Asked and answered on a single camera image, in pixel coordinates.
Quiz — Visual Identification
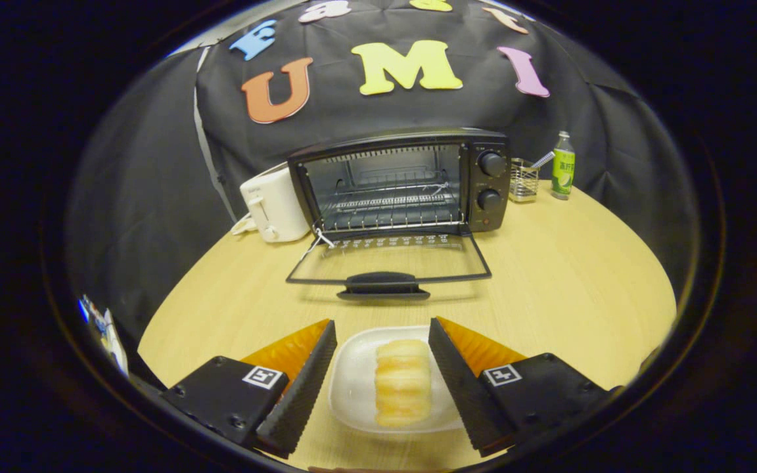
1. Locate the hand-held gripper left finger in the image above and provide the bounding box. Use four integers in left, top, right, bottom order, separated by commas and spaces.
162, 319, 338, 459

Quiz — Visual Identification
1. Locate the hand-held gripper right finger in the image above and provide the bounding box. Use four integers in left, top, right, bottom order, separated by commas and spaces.
428, 317, 622, 459

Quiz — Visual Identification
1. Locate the yellow bread roll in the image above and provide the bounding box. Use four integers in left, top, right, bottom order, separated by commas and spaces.
375, 339, 432, 428

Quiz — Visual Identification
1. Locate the black toaster oven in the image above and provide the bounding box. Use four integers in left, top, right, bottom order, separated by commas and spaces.
285, 127, 512, 302

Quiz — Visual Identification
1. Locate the white pop-up toaster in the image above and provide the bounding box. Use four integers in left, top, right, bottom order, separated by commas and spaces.
231, 162, 313, 244

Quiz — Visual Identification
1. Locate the white rectangular plate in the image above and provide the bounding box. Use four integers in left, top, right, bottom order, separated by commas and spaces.
328, 325, 465, 436

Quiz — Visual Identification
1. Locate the green label drink bottle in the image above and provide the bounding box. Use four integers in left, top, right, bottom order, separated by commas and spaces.
551, 131, 576, 200

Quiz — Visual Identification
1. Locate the wire mesh utensil holder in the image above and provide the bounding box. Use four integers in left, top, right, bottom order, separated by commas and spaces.
509, 158, 541, 203

